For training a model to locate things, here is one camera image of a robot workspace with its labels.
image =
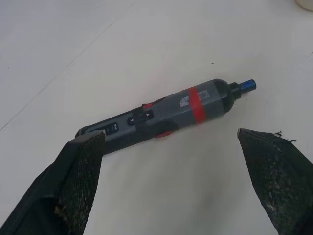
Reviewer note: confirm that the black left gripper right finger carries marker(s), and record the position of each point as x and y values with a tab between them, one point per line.
281	181

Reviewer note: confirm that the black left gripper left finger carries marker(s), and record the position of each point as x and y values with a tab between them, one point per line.
61	186

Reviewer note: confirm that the grey electric screwdriver red band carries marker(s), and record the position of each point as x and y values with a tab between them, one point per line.
171	115

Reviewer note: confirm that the cream round object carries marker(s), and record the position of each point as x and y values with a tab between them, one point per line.
304	1

